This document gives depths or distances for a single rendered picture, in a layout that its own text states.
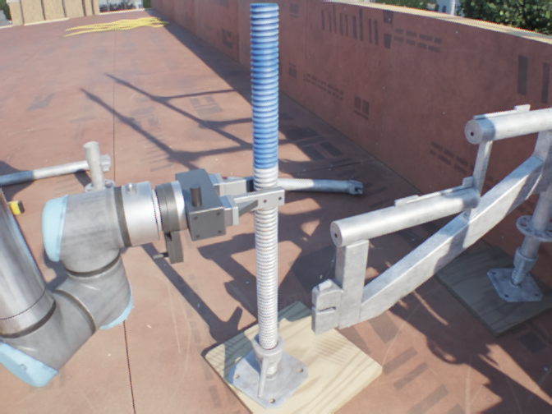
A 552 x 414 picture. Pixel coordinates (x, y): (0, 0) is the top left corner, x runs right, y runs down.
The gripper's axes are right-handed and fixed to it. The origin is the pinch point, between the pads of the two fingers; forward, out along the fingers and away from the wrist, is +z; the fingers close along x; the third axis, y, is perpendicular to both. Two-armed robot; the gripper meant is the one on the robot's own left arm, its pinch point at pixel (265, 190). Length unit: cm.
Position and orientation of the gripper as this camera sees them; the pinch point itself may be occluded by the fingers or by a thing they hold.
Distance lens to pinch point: 64.6
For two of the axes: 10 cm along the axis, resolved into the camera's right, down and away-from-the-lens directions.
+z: 9.4, -1.8, 3.0
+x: -3.5, -4.9, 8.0
